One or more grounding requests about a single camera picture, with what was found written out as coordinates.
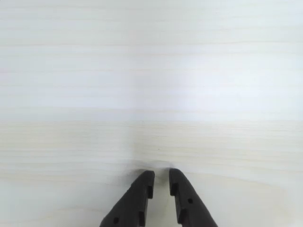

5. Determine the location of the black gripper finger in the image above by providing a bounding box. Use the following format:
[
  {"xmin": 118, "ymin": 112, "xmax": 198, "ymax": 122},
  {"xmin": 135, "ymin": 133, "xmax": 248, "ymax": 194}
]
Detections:
[
  {"xmin": 169, "ymin": 168, "xmax": 219, "ymax": 227},
  {"xmin": 99, "ymin": 170, "xmax": 156, "ymax": 227}
]

